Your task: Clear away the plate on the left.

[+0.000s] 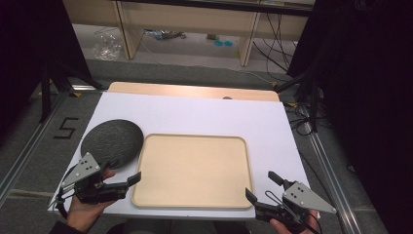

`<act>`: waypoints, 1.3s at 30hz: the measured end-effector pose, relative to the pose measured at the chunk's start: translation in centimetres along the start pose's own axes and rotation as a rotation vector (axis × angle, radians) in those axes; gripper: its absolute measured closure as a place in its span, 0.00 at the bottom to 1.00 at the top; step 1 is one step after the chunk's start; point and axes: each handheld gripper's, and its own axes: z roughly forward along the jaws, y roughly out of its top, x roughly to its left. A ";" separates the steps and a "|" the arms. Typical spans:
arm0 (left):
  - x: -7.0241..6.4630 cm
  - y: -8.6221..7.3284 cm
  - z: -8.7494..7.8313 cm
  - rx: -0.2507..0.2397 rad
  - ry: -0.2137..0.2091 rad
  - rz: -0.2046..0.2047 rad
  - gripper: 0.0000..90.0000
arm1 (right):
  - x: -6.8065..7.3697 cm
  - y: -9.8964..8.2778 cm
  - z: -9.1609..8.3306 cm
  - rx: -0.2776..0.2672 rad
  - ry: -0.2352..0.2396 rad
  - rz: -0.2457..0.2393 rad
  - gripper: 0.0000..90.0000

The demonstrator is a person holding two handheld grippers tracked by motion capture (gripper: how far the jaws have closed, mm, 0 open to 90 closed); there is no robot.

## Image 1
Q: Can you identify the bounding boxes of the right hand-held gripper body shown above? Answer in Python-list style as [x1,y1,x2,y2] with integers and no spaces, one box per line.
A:
[255,180,337,234]

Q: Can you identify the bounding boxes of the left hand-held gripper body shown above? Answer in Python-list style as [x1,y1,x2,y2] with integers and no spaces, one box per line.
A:
[60,151,131,206]

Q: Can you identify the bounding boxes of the dark grey round placemat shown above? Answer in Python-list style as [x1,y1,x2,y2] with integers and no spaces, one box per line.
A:
[80,118,145,171]

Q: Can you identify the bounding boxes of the beige rectangular tray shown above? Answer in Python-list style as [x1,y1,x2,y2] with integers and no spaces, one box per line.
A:
[131,133,255,210]

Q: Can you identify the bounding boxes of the person's right hand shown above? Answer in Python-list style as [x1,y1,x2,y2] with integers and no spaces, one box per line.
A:
[269,210,321,234]

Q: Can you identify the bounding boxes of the person's left hand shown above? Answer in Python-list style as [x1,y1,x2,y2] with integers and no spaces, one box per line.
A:
[65,169,117,234]

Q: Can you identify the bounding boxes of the person's lap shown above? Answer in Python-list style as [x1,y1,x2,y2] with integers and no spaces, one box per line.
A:
[106,217,251,234]

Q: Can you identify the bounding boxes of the black tripod stand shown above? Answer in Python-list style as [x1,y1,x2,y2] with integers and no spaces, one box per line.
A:
[275,69,322,134]
[38,60,105,124]

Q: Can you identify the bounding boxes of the white board sheet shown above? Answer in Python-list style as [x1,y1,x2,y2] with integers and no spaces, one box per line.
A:
[48,91,321,220]

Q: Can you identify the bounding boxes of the light wooden table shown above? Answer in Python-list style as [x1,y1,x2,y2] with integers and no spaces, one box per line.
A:
[107,81,281,102]

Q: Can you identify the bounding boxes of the clear plastic bag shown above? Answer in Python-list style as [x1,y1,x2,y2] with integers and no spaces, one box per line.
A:
[92,30,124,61]

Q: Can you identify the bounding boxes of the black curtain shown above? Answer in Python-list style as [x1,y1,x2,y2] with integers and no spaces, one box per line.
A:
[286,0,413,234]
[0,0,94,144]

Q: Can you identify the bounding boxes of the blue round lids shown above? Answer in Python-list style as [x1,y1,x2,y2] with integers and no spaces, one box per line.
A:
[212,39,235,48]

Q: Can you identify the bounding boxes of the light wooden desk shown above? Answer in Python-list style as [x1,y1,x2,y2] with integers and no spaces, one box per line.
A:
[62,0,314,68]

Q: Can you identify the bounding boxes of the aluminium rail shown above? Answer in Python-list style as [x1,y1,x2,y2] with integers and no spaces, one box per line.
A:
[299,105,363,234]
[0,85,98,200]

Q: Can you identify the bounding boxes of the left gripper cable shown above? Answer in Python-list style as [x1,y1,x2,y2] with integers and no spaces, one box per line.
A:
[48,165,79,219]

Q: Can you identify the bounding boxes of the black floor cables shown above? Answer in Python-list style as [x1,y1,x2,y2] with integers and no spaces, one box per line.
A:
[283,101,315,137]

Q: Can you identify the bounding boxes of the black hanging cables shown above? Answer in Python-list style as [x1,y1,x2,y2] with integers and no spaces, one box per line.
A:
[252,12,295,75]

